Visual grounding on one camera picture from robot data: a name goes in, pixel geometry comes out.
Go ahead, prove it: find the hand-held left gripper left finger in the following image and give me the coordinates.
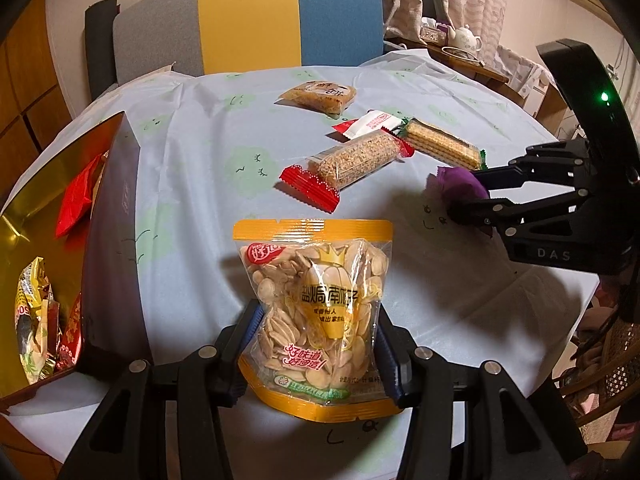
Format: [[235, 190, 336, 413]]
[[57, 299, 265, 480]]

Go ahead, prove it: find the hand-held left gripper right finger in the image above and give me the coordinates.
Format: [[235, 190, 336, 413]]
[[375, 306, 589, 480]]

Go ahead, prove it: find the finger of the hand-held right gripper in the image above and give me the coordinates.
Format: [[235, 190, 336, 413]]
[[469, 140, 594, 192], [446, 186, 594, 239]]

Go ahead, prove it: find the purple candy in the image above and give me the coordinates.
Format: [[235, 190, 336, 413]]
[[425, 165, 491, 207]]

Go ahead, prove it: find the pumpkin seeds packet orange border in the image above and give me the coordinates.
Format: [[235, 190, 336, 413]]
[[232, 218, 404, 421]]

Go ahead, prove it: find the cracker packet green-ended wrapper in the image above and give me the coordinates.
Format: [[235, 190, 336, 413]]
[[399, 117, 487, 171]]

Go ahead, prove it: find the cereal bar red-ended wrapper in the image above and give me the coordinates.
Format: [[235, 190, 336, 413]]
[[278, 131, 416, 206]]

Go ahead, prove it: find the white red snack packet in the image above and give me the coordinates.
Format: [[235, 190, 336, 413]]
[[332, 110, 404, 141]]

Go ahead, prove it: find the maroon gift box gold inside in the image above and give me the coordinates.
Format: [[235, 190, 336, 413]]
[[0, 110, 154, 413]]

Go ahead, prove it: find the red gold bar packet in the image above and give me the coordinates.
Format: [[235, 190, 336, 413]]
[[54, 291, 84, 372]]

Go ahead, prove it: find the brown bread packet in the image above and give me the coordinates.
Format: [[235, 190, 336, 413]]
[[274, 80, 359, 115]]

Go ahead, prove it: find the yellow snack packet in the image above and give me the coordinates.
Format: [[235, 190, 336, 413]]
[[14, 256, 62, 387]]

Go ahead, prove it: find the cardboard box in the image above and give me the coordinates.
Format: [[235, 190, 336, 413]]
[[515, 60, 572, 122]]

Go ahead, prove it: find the white printed cloth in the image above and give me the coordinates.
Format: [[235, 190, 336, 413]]
[[495, 44, 547, 97]]

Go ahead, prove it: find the wooden side table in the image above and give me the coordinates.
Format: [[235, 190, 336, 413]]
[[385, 35, 512, 87]]

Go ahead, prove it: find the round tray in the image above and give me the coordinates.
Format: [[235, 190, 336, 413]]
[[442, 46, 484, 64]]

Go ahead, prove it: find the white teapot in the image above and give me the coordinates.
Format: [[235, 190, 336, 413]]
[[446, 24, 484, 54]]

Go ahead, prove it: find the light blue printed tablecloth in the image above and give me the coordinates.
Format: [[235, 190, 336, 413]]
[[10, 49, 601, 480]]

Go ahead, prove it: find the patterned beige curtain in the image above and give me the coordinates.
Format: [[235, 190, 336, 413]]
[[435, 0, 532, 57], [382, 0, 437, 44]]

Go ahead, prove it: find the tissue box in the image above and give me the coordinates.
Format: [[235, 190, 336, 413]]
[[419, 17, 451, 44]]

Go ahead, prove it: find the wicker chair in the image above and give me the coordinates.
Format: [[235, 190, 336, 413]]
[[574, 319, 640, 447]]

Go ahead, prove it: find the grey yellow blue chair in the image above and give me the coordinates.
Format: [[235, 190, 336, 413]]
[[112, 0, 387, 84]]

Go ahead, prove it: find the black chair armrest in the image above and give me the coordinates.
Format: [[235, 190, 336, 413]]
[[84, 1, 124, 102]]

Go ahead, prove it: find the wooden wardrobe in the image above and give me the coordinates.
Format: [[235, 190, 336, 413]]
[[0, 0, 77, 213]]

